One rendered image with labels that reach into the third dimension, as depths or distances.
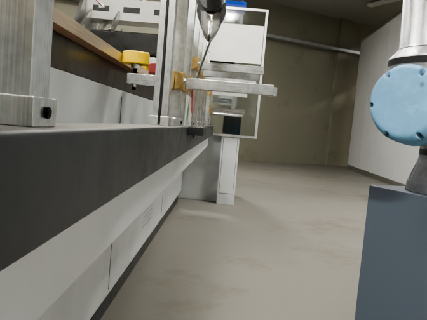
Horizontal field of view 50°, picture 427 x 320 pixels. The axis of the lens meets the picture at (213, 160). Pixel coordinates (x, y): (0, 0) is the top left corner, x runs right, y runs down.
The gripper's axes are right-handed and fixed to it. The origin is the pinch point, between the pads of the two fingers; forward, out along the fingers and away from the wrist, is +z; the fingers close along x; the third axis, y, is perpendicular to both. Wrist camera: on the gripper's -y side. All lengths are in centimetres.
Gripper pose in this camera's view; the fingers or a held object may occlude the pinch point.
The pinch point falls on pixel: (209, 37)
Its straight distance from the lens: 147.5
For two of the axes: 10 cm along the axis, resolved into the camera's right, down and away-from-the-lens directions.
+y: 0.3, -0.9, 10.0
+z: -0.9, 9.9, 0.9
